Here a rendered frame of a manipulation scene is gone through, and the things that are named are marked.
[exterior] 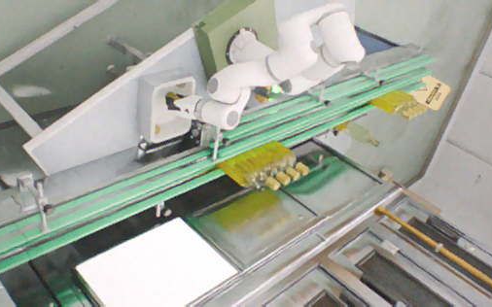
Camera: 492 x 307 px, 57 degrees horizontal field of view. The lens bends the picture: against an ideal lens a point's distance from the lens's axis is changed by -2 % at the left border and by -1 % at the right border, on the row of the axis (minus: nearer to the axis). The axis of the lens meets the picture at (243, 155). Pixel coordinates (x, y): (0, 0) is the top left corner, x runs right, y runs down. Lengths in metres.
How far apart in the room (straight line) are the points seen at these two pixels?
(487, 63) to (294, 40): 6.32
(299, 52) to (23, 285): 1.05
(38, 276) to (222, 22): 1.00
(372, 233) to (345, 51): 0.89
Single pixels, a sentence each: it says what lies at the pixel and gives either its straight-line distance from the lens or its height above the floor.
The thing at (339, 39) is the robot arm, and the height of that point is 1.30.
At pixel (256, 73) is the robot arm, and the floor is 1.16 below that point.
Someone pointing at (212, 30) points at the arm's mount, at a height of 0.84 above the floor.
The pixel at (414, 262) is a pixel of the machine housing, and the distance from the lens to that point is 1.89.
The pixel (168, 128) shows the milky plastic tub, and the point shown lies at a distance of 1.70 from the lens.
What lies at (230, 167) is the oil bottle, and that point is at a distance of 1.73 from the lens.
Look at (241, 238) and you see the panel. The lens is 1.66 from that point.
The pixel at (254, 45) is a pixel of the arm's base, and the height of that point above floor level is 0.92.
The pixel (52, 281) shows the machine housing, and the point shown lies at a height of 0.98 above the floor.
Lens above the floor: 1.93
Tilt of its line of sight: 32 degrees down
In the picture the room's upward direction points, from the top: 126 degrees clockwise
